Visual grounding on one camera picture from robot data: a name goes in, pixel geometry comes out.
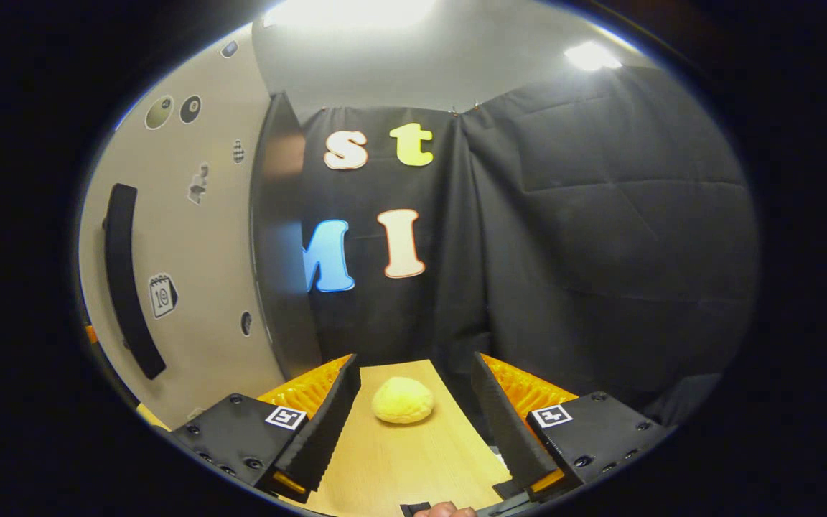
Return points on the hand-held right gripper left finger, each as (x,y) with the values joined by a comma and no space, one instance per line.
(327,424)

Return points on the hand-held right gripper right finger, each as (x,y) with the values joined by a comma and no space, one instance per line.
(503,424)

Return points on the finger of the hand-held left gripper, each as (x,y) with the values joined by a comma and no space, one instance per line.
(91,334)

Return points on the grey cabinet door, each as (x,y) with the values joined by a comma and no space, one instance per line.
(205,244)

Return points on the dark grey cabinet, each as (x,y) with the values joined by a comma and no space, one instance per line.
(284,251)

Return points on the yellow sponge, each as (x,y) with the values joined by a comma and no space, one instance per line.
(403,401)

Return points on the black backdrop cloth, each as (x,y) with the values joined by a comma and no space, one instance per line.
(600,251)

